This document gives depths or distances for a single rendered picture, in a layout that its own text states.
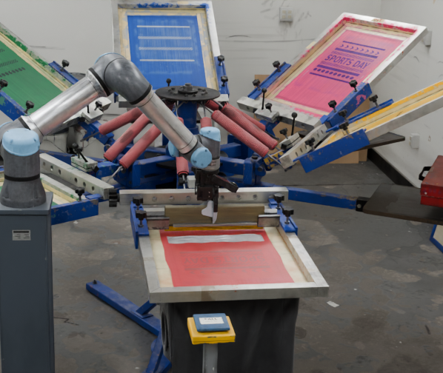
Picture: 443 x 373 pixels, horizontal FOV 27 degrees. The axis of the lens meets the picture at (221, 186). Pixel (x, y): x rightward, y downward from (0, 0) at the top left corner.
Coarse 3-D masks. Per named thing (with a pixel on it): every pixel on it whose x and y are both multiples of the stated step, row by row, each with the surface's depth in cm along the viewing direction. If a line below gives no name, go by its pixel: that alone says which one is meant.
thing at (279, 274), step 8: (216, 232) 354; (224, 232) 354; (232, 232) 355; (240, 232) 355; (248, 232) 355; (256, 232) 356; (264, 232) 356; (264, 240) 349; (224, 248) 340; (232, 248) 340; (240, 248) 340; (248, 248) 340; (256, 248) 341; (264, 248) 341; (272, 248) 341; (264, 256) 334; (272, 256) 334; (280, 256) 334; (272, 264) 327; (280, 264) 327; (248, 272) 319; (256, 272) 319; (264, 272) 320; (272, 272) 320; (280, 272) 320; (240, 280) 312; (248, 280) 313; (256, 280) 313; (264, 280) 313; (272, 280) 313; (280, 280) 314; (288, 280) 314
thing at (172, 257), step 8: (160, 232) 352; (168, 232) 352; (176, 232) 353; (184, 232) 353; (192, 232) 353; (200, 232) 354; (208, 232) 354; (168, 248) 338; (176, 248) 338; (184, 248) 338; (192, 248) 338; (200, 248) 339; (208, 248) 339; (216, 248) 339; (168, 256) 330; (176, 256) 331; (168, 264) 323; (176, 264) 324; (176, 272) 317; (184, 272) 317; (176, 280) 311; (184, 280) 311; (192, 280) 311; (200, 280) 311; (208, 280) 312; (216, 280) 312; (224, 280) 312; (232, 280) 312
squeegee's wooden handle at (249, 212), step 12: (228, 204) 354; (240, 204) 354; (252, 204) 355; (168, 216) 349; (180, 216) 350; (192, 216) 351; (204, 216) 352; (228, 216) 353; (240, 216) 354; (252, 216) 355
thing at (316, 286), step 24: (144, 240) 335; (288, 240) 341; (144, 264) 314; (312, 264) 319; (168, 288) 297; (192, 288) 297; (216, 288) 298; (240, 288) 298; (264, 288) 299; (288, 288) 300; (312, 288) 302
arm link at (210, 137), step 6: (204, 132) 340; (210, 132) 339; (216, 132) 340; (204, 138) 340; (210, 138) 340; (216, 138) 341; (204, 144) 339; (210, 144) 340; (216, 144) 341; (210, 150) 341; (216, 150) 342; (216, 156) 343
